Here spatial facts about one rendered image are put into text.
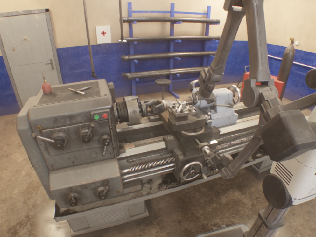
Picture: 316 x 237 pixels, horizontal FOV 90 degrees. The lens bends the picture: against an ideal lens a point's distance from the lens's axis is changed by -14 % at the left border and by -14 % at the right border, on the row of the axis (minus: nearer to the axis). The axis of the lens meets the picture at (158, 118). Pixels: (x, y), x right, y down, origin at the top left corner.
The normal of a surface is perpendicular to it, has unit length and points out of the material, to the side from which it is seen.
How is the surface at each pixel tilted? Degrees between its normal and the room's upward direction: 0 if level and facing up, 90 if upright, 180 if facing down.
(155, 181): 0
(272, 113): 61
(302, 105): 72
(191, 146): 0
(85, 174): 32
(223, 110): 66
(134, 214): 90
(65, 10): 90
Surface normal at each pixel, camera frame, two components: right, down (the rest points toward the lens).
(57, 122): 0.34, 0.46
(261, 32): 0.17, 0.10
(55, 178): 0.18, -0.50
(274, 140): -0.98, 0.09
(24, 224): 0.00, -0.87
